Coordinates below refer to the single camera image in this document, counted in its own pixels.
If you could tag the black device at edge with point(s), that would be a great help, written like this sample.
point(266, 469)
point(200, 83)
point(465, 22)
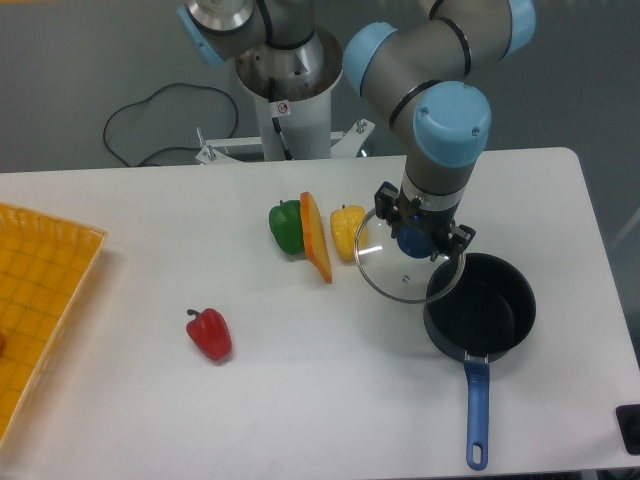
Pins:
point(628, 421)

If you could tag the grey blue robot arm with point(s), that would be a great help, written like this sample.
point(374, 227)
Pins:
point(415, 81)

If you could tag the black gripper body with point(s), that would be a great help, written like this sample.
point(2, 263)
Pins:
point(420, 215)

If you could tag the yellow plastic basket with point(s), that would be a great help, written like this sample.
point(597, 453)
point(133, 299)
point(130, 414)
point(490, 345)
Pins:
point(45, 261)

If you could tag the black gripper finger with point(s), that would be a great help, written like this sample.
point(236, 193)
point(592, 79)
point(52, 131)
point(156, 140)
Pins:
point(451, 241)
point(385, 202)

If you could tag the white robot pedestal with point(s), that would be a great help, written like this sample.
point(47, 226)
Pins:
point(291, 90)

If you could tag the red bell pepper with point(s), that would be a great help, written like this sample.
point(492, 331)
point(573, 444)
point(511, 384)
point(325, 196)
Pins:
point(209, 332)

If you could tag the glass lid blue knob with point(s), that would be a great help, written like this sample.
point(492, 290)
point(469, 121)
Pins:
point(397, 276)

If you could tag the dark saucepan blue handle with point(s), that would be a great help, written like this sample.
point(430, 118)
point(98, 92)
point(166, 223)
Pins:
point(490, 310)

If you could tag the orange pumpkin slice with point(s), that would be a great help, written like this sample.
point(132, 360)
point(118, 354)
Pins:
point(314, 239)

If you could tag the yellow bell pepper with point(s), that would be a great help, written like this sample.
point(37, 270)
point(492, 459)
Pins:
point(344, 223)

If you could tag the green bell pepper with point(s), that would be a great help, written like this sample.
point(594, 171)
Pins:
point(286, 226)

